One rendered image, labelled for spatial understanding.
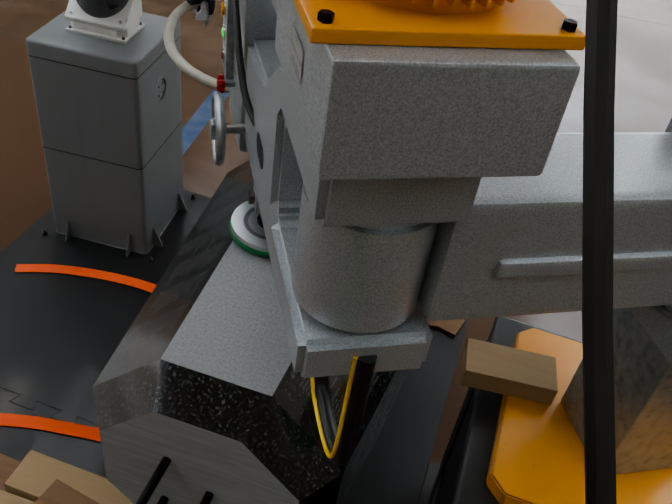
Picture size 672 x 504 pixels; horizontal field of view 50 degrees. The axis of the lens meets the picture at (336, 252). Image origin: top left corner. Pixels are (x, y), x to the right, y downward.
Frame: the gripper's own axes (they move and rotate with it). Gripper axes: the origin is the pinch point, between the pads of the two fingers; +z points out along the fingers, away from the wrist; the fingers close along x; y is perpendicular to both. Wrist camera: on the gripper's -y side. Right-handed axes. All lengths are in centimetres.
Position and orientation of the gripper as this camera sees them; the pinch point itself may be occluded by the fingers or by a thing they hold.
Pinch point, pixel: (204, 17)
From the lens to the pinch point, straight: 248.1
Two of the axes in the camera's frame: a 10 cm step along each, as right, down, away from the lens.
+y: -7.6, 4.3, -4.9
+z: -1.6, 6.1, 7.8
